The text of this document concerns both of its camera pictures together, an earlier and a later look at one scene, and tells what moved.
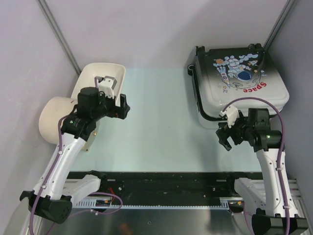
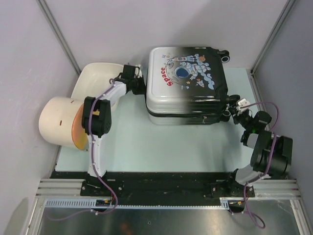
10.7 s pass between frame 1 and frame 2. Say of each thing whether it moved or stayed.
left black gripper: moved
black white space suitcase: moved
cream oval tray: stayed
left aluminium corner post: stayed
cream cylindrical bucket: stayed
